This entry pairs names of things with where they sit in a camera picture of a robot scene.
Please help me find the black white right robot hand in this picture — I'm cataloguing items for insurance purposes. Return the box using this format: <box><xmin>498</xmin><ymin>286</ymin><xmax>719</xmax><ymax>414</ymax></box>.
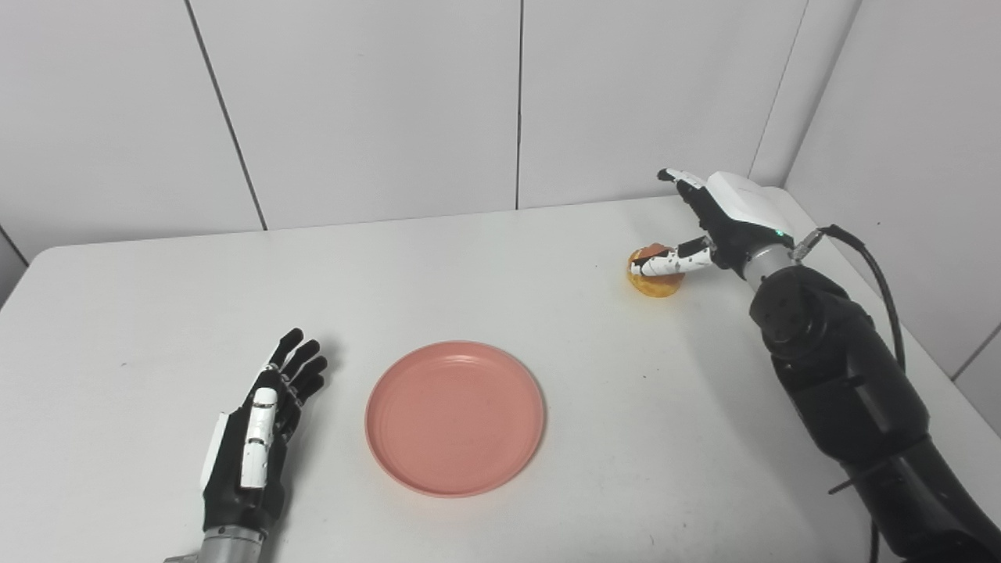
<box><xmin>657</xmin><ymin>167</ymin><xmax>796</xmax><ymax>281</ymax></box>

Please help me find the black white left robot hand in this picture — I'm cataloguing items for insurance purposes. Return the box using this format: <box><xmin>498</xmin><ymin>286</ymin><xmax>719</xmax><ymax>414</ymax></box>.
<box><xmin>200</xmin><ymin>328</ymin><xmax>328</xmax><ymax>537</ymax></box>

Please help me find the orange cream puff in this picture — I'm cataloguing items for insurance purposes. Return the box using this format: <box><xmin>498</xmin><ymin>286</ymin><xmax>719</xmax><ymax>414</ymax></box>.
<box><xmin>626</xmin><ymin>243</ymin><xmax>687</xmax><ymax>299</ymax></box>

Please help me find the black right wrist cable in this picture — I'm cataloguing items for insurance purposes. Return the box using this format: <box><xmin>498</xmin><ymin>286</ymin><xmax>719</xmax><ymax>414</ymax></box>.
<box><xmin>790</xmin><ymin>224</ymin><xmax>908</xmax><ymax>563</ymax></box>

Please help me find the pink round plate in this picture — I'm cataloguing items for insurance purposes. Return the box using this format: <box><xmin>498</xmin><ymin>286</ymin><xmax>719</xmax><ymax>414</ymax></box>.
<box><xmin>364</xmin><ymin>340</ymin><xmax>546</xmax><ymax>498</ymax></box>

